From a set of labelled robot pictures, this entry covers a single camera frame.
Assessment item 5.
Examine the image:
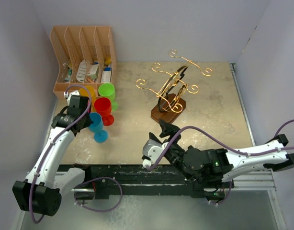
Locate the green wine glass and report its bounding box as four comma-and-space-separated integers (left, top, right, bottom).
98, 83, 118, 112

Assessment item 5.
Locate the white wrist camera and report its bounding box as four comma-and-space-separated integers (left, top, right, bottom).
142, 139, 168, 170
64, 90, 80, 105

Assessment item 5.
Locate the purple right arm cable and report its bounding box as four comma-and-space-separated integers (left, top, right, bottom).
147, 118, 294, 172

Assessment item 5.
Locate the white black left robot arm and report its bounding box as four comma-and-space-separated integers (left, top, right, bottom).
12, 95, 92, 216

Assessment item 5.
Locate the white blue box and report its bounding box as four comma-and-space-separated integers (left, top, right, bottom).
101, 67, 112, 83

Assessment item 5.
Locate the red wine glass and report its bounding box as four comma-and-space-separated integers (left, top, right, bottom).
94, 97, 114, 126

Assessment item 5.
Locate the magenta wine glass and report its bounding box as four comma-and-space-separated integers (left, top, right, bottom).
88, 100, 92, 113

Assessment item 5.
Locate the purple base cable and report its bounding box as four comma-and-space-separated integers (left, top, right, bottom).
74, 176, 124, 212
205, 181, 235, 207

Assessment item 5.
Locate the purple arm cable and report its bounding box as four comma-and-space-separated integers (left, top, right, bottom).
29, 84, 92, 224
147, 118, 294, 172

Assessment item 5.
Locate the white ribbed bottle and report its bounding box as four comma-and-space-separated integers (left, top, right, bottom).
76, 60, 86, 83

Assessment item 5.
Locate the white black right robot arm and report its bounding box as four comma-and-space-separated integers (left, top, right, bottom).
142, 120, 294, 189

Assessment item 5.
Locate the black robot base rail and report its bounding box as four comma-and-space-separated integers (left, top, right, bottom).
58, 163, 235, 199

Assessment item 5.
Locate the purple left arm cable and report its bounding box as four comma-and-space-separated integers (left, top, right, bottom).
29, 84, 92, 224

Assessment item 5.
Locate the white red box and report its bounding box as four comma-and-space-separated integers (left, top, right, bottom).
87, 64, 99, 81

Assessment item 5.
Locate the yellow wine glass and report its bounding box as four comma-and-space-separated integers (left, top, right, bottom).
79, 86, 97, 106

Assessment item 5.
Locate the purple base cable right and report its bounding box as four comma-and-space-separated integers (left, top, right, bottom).
205, 181, 235, 207

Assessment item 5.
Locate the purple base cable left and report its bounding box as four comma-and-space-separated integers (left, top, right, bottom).
74, 176, 124, 212

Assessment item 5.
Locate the gold wire wine glass rack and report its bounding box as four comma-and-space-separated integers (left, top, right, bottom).
136, 49, 213, 124

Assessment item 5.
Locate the yellow object in organizer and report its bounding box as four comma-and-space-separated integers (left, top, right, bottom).
104, 57, 112, 66

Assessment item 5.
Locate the blue wine glass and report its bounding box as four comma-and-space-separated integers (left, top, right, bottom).
89, 113, 108, 143

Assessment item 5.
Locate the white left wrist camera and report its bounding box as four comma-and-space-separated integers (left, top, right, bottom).
64, 90, 80, 105

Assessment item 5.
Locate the pink plastic file organizer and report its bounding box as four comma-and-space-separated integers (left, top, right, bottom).
49, 25, 118, 96

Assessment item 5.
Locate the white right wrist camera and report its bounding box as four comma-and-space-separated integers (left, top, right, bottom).
142, 139, 168, 170

